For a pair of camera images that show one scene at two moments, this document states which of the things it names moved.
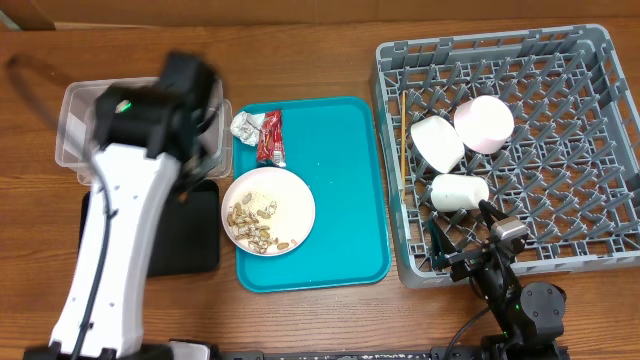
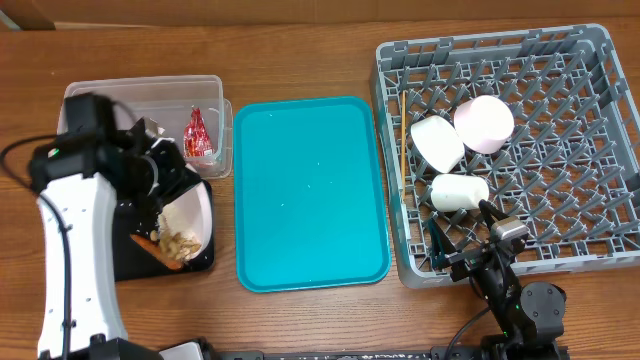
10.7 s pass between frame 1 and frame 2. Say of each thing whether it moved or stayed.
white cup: stayed
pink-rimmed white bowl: stayed
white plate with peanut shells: moved
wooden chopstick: stayed
